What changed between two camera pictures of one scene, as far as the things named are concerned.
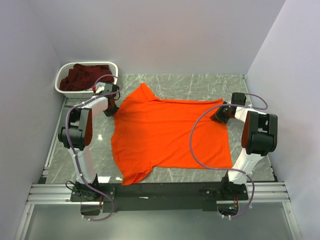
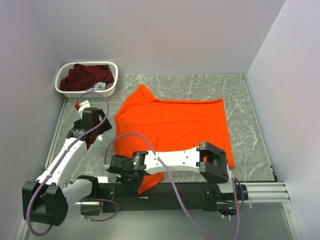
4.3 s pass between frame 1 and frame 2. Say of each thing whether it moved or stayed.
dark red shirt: stayed
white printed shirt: stayed
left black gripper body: moved
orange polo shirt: stayed
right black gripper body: moved
